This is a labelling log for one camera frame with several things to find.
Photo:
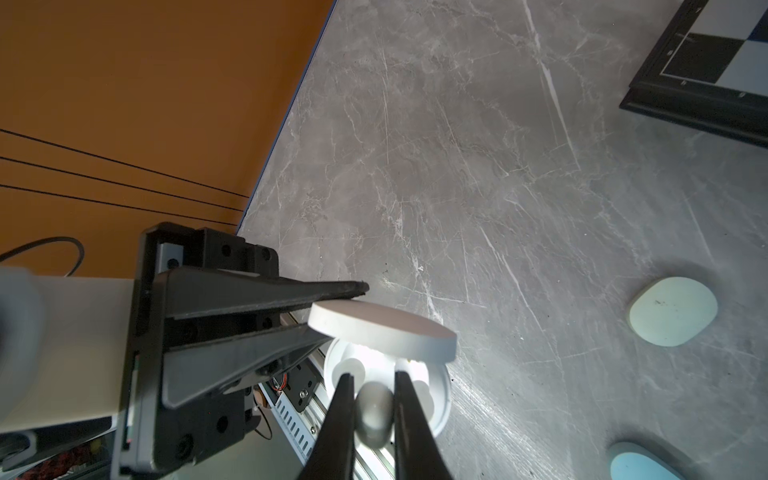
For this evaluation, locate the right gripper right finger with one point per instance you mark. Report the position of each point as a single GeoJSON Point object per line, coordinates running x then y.
{"type": "Point", "coordinates": [416, 453]}

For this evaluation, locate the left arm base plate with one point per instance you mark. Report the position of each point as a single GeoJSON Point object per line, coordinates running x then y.
{"type": "Point", "coordinates": [298, 385]}

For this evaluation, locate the white earbud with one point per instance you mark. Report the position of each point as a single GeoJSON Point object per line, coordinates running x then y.
{"type": "Point", "coordinates": [374, 415]}

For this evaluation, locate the light blue earbud case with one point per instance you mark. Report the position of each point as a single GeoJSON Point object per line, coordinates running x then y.
{"type": "Point", "coordinates": [629, 461]}

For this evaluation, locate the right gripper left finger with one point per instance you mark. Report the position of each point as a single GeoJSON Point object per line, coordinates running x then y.
{"type": "Point", "coordinates": [333, 455]}

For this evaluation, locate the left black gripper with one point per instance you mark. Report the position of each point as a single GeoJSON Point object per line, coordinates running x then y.
{"type": "Point", "coordinates": [154, 440]}

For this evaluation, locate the white earbud case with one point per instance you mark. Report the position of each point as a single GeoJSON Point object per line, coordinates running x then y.
{"type": "Point", "coordinates": [372, 342]}

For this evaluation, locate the black white chessboard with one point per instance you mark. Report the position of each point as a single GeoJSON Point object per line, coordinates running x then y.
{"type": "Point", "coordinates": [708, 71]}

